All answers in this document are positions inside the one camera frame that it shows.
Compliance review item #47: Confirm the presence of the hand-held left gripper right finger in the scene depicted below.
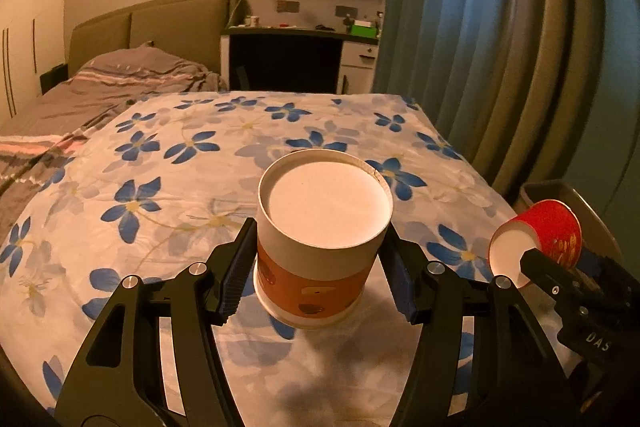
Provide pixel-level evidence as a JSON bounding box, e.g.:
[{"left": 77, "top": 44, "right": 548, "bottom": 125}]
[{"left": 379, "top": 226, "right": 592, "bottom": 427}]

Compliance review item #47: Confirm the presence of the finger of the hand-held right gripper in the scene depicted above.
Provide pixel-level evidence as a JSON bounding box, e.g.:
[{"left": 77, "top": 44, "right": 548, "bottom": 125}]
[
  {"left": 582, "top": 252, "right": 640, "bottom": 309},
  {"left": 520, "top": 248, "right": 592, "bottom": 316}
]

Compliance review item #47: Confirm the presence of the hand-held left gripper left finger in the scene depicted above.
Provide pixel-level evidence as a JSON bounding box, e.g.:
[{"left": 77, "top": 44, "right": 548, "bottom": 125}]
[{"left": 54, "top": 217, "right": 258, "bottom": 427}]

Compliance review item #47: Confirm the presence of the red paper cup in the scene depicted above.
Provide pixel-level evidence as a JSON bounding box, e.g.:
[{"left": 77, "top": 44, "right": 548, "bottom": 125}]
[{"left": 488, "top": 199, "right": 584, "bottom": 289}]

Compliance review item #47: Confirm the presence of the brown and white paper cup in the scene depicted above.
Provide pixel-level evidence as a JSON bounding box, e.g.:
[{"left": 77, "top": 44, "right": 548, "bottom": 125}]
[{"left": 253, "top": 148, "right": 395, "bottom": 332}]

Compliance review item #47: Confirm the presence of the brown plastic trash bin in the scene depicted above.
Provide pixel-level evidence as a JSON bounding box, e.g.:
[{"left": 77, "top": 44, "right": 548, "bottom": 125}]
[{"left": 519, "top": 179, "right": 624, "bottom": 269}]

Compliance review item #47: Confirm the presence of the blue flower bed sheet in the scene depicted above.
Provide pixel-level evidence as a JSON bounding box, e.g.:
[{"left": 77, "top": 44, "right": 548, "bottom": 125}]
[{"left": 0, "top": 91, "right": 577, "bottom": 427}]

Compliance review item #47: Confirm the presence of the dark desk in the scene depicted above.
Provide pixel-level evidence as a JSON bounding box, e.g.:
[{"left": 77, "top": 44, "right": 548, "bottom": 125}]
[{"left": 220, "top": 24, "right": 381, "bottom": 96}]

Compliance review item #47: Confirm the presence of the white drawer cabinet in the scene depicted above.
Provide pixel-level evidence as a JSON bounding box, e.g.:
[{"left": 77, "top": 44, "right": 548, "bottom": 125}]
[{"left": 336, "top": 42, "right": 380, "bottom": 96}]

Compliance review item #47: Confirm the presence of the grey striped quilt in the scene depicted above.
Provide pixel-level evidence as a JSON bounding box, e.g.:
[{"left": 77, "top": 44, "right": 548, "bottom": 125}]
[{"left": 0, "top": 46, "right": 229, "bottom": 228}]

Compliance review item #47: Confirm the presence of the blue grey curtain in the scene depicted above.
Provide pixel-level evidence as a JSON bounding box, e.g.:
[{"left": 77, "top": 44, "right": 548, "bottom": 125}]
[{"left": 372, "top": 0, "right": 640, "bottom": 219}]

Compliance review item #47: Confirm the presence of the padded bed headboard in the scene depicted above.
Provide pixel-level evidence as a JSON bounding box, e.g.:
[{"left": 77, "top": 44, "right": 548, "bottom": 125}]
[{"left": 67, "top": 0, "right": 245, "bottom": 76}]

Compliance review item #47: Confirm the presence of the dark nightstand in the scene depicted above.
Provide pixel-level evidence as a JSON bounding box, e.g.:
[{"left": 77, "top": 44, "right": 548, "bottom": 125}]
[{"left": 40, "top": 63, "right": 69, "bottom": 96}]

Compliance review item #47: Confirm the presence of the white wardrobe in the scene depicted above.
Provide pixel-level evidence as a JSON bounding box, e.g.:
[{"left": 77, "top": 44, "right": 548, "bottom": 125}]
[{"left": 0, "top": 0, "right": 77, "bottom": 124}]

